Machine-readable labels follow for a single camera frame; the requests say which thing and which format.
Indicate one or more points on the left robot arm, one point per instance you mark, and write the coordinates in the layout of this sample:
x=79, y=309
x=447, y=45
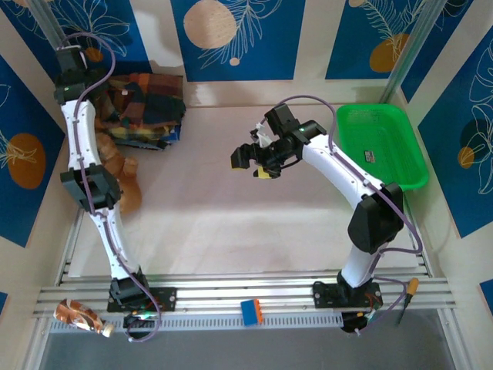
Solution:
x=82, y=127

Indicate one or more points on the aluminium corner post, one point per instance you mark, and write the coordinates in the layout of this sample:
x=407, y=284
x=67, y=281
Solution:
x=46, y=23
x=408, y=50

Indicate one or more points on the crumpled brown snack pouch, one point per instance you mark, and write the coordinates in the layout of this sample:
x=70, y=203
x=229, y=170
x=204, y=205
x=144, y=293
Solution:
x=77, y=316

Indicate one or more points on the multicolour plaid long sleeve shirt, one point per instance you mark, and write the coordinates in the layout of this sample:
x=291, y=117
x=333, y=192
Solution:
x=154, y=96

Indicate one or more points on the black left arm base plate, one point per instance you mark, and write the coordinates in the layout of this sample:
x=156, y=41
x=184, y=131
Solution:
x=165, y=298

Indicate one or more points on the blue and orange block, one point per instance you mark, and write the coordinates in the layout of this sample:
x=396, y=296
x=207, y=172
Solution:
x=250, y=313

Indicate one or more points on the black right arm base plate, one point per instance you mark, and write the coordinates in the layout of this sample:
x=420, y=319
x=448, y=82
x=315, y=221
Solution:
x=327, y=294

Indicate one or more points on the blue folded shirt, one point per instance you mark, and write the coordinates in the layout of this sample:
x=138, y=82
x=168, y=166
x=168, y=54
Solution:
x=173, y=133

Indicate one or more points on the brown teddy bear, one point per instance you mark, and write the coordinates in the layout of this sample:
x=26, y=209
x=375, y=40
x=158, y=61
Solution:
x=129, y=181

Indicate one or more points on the aluminium rail frame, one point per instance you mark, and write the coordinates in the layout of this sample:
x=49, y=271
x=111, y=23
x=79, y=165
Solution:
x=239, y=287

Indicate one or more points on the small label card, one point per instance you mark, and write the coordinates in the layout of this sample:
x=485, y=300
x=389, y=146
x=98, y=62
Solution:
x=371, y=156

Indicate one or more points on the green plastic basket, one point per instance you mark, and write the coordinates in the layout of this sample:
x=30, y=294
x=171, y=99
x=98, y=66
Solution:
x=385, y=131

